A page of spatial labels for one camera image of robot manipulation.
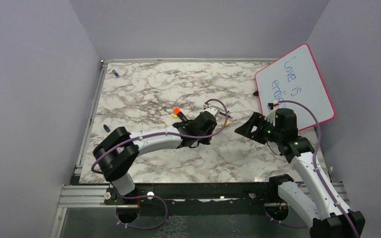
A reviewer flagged pink red pen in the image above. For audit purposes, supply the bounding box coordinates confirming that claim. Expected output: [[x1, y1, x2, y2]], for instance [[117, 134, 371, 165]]
[[219, 111, 233, 119]]

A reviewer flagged dark blue cap near edge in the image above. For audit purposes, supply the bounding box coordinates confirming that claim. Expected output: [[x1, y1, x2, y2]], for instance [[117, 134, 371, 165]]
[[103, 124, 110, 132]]

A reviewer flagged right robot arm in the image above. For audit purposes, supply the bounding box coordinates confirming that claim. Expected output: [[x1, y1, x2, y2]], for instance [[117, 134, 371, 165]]
[[235, 109, 365, 238]]

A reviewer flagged orange capped black highlighter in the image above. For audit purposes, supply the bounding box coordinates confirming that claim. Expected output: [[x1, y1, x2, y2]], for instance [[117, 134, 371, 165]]
[[173, 107, 188, 122]]

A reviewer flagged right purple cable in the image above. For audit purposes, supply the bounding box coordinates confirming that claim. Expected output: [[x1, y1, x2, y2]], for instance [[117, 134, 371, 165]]
[[265, 100, 362, 238]]

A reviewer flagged pink framed whiteboard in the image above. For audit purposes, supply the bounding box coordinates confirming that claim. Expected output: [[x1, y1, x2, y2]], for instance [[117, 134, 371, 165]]
[[254, 44, 336, 130]]

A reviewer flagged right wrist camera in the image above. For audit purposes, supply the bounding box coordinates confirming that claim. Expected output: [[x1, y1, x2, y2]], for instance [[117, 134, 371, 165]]
[[266, 101, 279, 120]]

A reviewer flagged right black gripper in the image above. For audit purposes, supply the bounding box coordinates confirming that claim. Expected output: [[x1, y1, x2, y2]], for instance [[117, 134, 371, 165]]
[[235, 111, 283, 145]]

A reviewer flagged yellow marker pen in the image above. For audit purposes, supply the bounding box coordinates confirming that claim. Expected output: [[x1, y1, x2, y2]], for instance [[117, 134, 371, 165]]
[[221, 120, 232, 126]]

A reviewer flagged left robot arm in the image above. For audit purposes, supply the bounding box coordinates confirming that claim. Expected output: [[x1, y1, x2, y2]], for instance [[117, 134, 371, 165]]
[[93, 109, 218, 204]]

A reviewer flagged blue cap far corner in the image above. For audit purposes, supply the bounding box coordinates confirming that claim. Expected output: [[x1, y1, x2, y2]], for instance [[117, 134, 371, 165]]
[[112, 69, 120, 78]]

